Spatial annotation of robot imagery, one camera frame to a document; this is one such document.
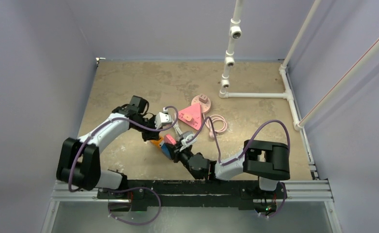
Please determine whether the pink square plug adapter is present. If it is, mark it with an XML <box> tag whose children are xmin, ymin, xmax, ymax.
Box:
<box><xmin>164</xmin><ymin>134</ymin><xmax>177</xmax><ymax>145</ymax></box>

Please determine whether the white pvc pipe frame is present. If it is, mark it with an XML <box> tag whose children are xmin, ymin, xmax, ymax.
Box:
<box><xmin>218</xmin><ymin>0</ymin><xmax>379</xmax><ymax>132</ymax></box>

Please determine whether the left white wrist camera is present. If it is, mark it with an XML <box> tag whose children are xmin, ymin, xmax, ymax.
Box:
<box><xmin>155</xmin><ymin>108</ymin><xmax>173</xmax><ymax>130</ymax></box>

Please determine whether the light pink small plug adapter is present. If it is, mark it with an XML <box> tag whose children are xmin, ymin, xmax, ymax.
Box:
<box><xmin>198</xmin><ymin>94</ymin><xmax>208</xmax><ymax>103</ymax></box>

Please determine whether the pink power cord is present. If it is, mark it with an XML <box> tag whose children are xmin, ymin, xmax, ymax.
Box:
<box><xmin>204</xmin><ymin>115</ymin><xmax>229</xmax><ymax>140</ymax></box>

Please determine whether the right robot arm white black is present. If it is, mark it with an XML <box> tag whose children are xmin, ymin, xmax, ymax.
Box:
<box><xmin>162</xmin><ymin>140</ymin><xmax>291</xmax><ymax>198</ymax></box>

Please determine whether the aluminium rail frame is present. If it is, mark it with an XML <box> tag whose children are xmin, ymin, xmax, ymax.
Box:
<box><xmin>41</xmin><ymin>180</ymin><xmax>343</xmax><ymax>233</ymax></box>

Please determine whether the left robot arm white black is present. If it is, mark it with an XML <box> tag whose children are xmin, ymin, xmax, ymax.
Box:
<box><xmin>56</xmin><ymin>96</ymin><xmax>173</xmax><ymax>199</ymax></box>

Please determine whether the blue cube socket adapter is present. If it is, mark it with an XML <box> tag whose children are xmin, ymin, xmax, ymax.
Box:
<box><xmin>161</xmin><ymin>143</ymin><xmax>174</xmax><ymax>160</ymax></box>

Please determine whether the orange power strip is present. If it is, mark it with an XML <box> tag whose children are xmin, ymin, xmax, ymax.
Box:
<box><xmin>150</xmin><ymin>137</ymin><xmax>164</xmax><ymax>149</ymax></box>

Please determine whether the pink triangular power strip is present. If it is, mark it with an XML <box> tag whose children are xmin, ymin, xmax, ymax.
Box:
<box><xmin>178</xmin><ymin>104</ymin><xmax>202</xmax><ymax>130</ymax></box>

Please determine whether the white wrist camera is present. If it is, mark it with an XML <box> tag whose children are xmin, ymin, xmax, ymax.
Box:
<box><xmin>179</xmin><ymin>131</ymin><xmax>197</xmax><ymax>151</ymax></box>
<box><xmin>155</xmin><ymin>108</ymin><xmax>173</xmax><ymax>130</ymax></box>

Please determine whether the pink plug on triangular strip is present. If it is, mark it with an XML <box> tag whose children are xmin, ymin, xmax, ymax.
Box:
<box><xmin>182</xmin><ymin>114</ymin><xmax>193</xmax><ymax>122</ymax></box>

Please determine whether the white power cord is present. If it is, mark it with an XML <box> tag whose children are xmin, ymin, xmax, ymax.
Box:
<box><xmin>171</xmin><ymin>119</ymin><xmax>185</xmax><ymax>139</ymax></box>

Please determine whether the pink round power strip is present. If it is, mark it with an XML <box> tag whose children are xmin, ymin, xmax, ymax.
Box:
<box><xmin>191</xmin><ymin>94</ymin><xmax>212</xmax><ymax>114</ymax></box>

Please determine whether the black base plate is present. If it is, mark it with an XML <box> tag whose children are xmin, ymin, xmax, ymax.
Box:
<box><xmin>97</xmin><ymin>180</ymin><xmax>287</xmax><ymax>214</ymax></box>

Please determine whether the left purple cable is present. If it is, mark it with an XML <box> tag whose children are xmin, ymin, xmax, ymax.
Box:
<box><xmin>67</xmin><ymin>106</ymin><xmax>180</xmax><ymax>226</ymax></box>

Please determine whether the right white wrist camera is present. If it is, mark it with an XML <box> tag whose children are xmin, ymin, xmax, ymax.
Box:
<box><xmin>179</xmin><ymin>131</ymin><xmax>197</xmax><ymax>151</ymax></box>

